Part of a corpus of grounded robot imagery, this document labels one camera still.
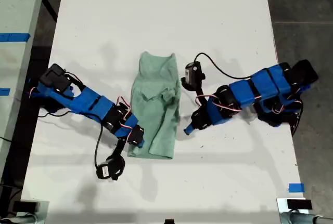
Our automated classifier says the black table leg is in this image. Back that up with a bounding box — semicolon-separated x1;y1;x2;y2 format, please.
43;0;58;23

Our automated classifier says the small black box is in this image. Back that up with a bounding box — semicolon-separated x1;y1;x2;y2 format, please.
12;201;39;212
287;199;312;209

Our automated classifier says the black camera cable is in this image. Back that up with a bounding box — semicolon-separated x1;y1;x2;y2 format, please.
94;125;104;169
194;52;251;81

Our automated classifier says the pale green T-shirt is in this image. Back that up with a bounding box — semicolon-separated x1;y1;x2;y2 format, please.
126;51;182;160

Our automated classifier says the pale side table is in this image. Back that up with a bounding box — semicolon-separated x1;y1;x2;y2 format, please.
0;0;48;175

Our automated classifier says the blue tape square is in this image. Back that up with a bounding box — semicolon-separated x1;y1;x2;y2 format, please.
288;183;305;193

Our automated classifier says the long blue tape strip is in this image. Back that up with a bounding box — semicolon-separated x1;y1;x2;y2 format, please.
0;33;31;43

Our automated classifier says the shiny metal bracket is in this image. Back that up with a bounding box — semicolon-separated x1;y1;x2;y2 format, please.
15;200;49;224
276;197;310;224

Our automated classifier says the black camera stalk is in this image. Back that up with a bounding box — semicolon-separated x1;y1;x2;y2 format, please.
196;87;207;110
113;138;125;160

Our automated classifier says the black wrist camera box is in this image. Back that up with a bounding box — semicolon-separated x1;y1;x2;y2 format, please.
181;61;206;91
96;155;125;181

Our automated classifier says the black table clamp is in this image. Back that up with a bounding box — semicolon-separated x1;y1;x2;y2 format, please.
290;111;304;137

